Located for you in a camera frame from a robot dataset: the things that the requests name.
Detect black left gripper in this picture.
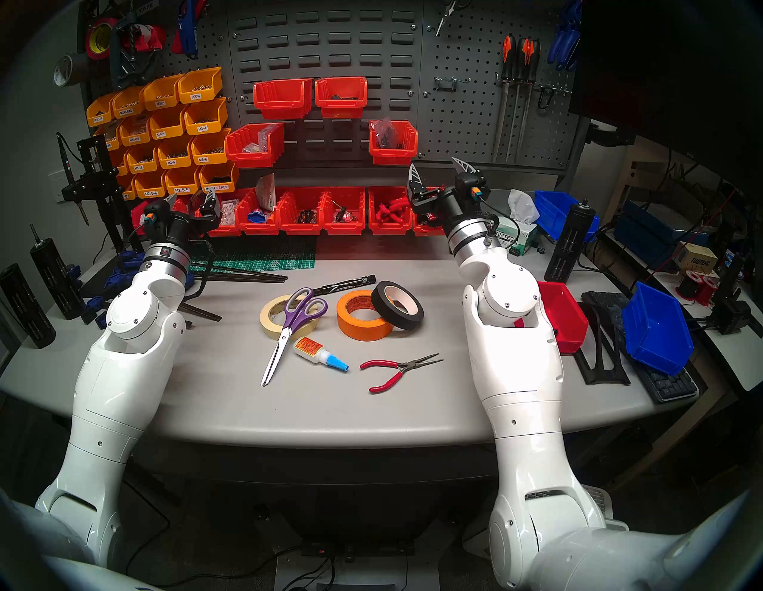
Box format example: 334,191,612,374
156,188,222,247

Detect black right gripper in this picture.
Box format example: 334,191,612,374
407,156,487,232

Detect black tape roll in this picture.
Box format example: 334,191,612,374
371,281,425,331

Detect orange tape roll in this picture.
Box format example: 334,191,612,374
337,290,394,342

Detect beige masking tape roll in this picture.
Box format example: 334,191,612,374
259,294,325,341

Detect red white tape roll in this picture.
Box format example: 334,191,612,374
134,24,168,53

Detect grey pegboard back panel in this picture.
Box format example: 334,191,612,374
80,0,591,179

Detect red yellow tape roll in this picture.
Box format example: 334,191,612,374
85,17,120,60

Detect red plastic storage bin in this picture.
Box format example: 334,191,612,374
194,189,242,237
322,186,367,235
369,120,419,166
368,186,415,235
225,123,286,169
411,203,446,237
253,79,314,120
235,188,286,235
315,76,368,119
278,188,328,235
131,200,157,236
516,281,590,353

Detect pile of blue clamps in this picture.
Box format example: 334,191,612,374
86,249,197,329

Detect black tripod rods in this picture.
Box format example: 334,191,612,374
179,262,289,322

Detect Kimtech tissue box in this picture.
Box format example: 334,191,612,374
492,189,540,257

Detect black metal fixture stand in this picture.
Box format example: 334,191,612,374
57,132,144,254

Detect green cutting mat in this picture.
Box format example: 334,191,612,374
191,235,317,273

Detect blue plastic storage bin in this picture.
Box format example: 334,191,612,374
534,191,600,242
622,282,695,376

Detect black cylindrical tool holder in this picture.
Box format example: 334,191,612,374
544,200,597,284
30,223,87,321

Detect black marker pen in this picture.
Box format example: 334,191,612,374
313,274,377,297

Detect black bar clamp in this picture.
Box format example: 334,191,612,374
110,9,165,90

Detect small silver scissors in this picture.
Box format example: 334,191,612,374
435,0,472,38

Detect glue bottle with blue cap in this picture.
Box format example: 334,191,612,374
292,337,350,373

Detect dark blue storage bin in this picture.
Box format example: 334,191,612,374
614,200,677,270

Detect black computer monitor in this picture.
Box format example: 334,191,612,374
569,0,763,197

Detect small cardboard box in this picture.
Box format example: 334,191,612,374
674,241,719,275

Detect black computer keyboard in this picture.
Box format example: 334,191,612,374
581,291,699,404

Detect black desktop device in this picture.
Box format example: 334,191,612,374
709,253,763,337

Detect white side table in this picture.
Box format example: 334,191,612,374
599,229,763,394

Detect white Coway air purifier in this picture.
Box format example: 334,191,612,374
581,483,629,531

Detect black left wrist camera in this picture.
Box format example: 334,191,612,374
143,200,175,233

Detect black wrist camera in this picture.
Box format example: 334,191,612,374
143,200,175,233
460,172,494,207

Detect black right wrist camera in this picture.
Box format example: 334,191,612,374
460,172,494,207

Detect orange black handled file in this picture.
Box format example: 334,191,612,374
505,37,531,163
516,39,541,158
492,35,517,163

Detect purple handled scissors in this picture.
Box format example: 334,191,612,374
260,287,328,388

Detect grey duct tape roll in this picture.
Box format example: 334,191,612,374
54,52,90,88

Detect red handled needle-nose pliers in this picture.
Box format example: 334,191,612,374
359,353,445,395

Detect black printed frame part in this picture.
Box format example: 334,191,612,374
573,301,631,386

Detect red wire spool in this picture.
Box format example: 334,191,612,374
677,269,720,306

